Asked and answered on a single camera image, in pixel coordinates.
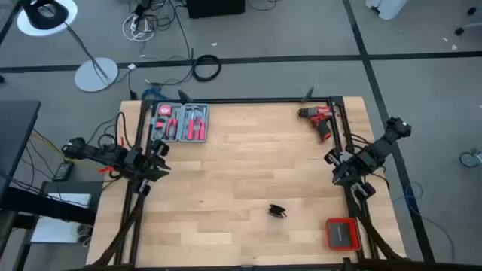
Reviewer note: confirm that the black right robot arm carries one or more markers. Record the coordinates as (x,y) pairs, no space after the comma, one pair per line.
(380,148)

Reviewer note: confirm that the white plastic object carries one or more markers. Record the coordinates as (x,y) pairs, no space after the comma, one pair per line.
(388,7)

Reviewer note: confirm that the black desk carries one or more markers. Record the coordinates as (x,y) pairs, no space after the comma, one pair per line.
(15,131)

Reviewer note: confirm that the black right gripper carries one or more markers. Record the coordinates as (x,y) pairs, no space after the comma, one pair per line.
(361,162)

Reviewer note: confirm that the white floor lamp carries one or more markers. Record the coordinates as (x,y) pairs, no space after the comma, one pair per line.
(96,75)

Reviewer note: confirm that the red tray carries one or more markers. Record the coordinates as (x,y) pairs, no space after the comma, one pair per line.
(328,233)

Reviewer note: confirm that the red tape measure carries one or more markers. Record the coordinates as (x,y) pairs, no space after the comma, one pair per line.
(165,110)

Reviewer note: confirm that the grey caster wheel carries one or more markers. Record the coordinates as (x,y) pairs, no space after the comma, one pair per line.
(468,159)

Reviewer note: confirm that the large black box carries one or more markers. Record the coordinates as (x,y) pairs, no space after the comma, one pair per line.
(214,7)

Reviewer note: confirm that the black aluminium table frame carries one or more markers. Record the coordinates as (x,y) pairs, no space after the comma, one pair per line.
(263,100)

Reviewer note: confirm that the black frame clamp lever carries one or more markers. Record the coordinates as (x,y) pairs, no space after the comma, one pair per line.
(309,94)
(184,96)

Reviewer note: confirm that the office chair base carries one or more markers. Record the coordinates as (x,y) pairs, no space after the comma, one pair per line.
(474,25)

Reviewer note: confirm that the black rectangular box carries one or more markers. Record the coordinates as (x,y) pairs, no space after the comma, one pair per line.
(343,234)

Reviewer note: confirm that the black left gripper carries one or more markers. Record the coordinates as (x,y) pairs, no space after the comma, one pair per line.
(141,162)

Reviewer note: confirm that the grey tool kit case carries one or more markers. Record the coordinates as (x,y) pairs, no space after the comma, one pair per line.
(181,109)

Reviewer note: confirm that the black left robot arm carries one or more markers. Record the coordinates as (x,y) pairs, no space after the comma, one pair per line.
(94,152)

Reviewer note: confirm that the black power adapter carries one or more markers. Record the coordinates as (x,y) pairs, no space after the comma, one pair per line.
(63,171)

